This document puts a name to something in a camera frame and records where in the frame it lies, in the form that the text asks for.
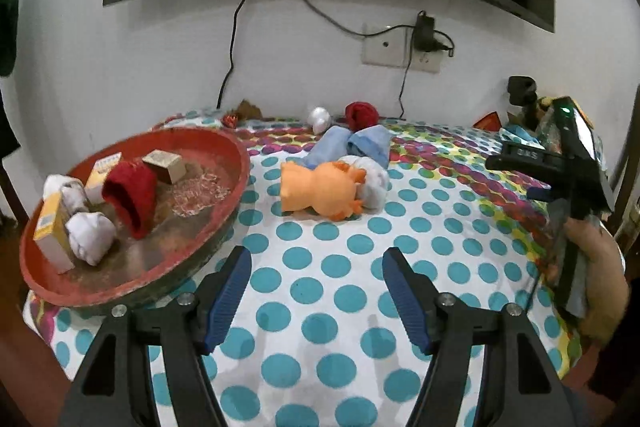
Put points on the dark hanging clothes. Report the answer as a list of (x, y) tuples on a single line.
[(9, 10)]

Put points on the yellow cartoon medicine box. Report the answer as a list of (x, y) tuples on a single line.
[(51, 236)]

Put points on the beige medicine box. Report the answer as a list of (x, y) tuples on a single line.
[(168, 167)]

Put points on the black power adapter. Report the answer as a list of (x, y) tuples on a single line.
[(423, 36)]

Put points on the orange plush toy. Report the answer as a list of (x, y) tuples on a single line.
[(330, 189)]

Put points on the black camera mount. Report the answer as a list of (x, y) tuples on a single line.
[(523, 93)]

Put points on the polka dot tablecloth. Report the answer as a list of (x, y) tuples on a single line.
[(425, 312)]

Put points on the small white sock ball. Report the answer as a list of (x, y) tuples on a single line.
[(319, 119)]

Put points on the round red tray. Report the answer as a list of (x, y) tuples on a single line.
[(137, 272)]

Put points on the red sock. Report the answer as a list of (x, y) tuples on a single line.
[(361, 115), (130, 187)]

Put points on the red packet by wall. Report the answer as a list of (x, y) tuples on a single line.
[(490, 122)]

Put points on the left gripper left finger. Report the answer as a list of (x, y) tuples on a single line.
[(114, 384)]

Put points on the white wall socket plate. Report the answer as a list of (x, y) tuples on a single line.
[(389, 46)]

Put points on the red sock front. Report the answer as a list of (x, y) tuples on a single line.
[(130, 187)]

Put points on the white yellow box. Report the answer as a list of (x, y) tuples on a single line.
[(100, 170)]

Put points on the white sock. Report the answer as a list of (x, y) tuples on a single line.
[(91, 235), (72, 191)]

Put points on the person right hand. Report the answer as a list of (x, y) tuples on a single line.
[(607, 291)]

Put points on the red rolled sock back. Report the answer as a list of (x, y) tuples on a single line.
[(361, 115)]

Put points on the light blue sock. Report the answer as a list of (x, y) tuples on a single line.
[(373, 142)]

